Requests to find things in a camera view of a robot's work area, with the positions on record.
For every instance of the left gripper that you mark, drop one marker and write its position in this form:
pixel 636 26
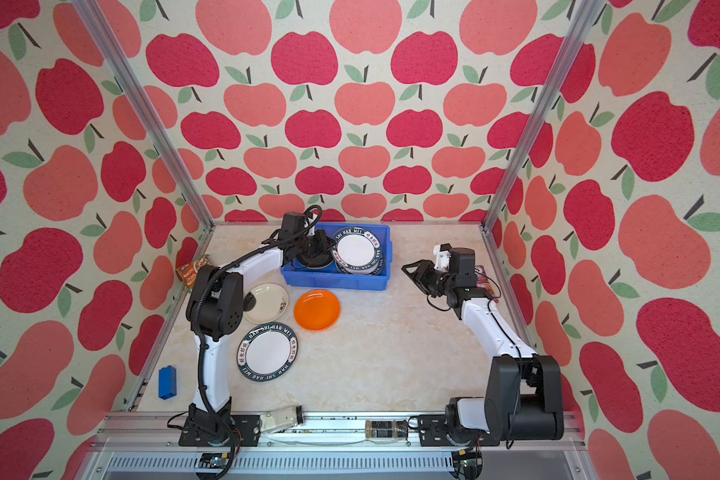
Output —
pixel 320 238

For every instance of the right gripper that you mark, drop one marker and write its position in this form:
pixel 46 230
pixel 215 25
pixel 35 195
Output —
pixel 421 275

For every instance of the black plate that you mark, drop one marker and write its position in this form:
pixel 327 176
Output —
pixel 318 262

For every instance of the green-rim hao wei plate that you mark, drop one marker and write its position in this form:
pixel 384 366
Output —
pixel 267 352
pixel 357 251

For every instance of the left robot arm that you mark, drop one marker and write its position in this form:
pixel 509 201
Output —
pixel 215 311

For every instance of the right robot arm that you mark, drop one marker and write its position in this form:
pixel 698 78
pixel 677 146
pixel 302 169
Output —
pixel 523 399

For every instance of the blue plastic bin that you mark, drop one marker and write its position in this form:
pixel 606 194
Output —
pixel 335 276

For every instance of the purple candy bag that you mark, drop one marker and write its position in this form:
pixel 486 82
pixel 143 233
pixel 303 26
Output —
pixel 483 281

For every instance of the orange plate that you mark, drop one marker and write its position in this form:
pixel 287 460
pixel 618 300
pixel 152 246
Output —
pixel 317 310

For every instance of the plain cream plate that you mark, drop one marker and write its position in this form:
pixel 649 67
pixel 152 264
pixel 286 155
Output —
pixel 265 303

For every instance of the orange noodle snack packet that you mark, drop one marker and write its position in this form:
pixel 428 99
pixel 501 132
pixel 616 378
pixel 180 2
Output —
pixel 189 272

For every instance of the small dark electronics module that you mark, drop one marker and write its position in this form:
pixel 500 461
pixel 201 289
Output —
pixel 386 430

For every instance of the beige connector box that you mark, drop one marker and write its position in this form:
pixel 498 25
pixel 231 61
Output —
pixel 281 419

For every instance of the blue rectangular block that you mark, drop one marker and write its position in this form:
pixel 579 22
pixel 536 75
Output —
pixel 167 382

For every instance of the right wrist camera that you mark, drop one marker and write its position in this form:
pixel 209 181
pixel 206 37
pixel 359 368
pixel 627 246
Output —
pixel 442 254

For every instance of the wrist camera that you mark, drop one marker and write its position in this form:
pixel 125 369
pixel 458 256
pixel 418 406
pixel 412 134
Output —
pixel 293 224
pixel 442 254

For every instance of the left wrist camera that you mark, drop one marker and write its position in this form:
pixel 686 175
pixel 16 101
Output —
pixel 293 224

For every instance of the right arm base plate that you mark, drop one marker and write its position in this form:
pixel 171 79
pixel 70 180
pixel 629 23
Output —
pixel 442 431

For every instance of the front aluminium frame rail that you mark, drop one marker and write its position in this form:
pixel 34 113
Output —
pixel 327 445

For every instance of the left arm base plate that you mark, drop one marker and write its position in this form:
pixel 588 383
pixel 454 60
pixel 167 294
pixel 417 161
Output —
pixel 201 430

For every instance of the right aluminium frame post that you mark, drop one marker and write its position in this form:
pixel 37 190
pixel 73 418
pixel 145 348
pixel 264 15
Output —
pixel 581 24

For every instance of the aluminium frame post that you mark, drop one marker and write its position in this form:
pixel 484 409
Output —
pixel 581 24
pixel 106 41

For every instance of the left aluminium frame post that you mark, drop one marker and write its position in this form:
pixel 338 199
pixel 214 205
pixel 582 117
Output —
pixel 106 41

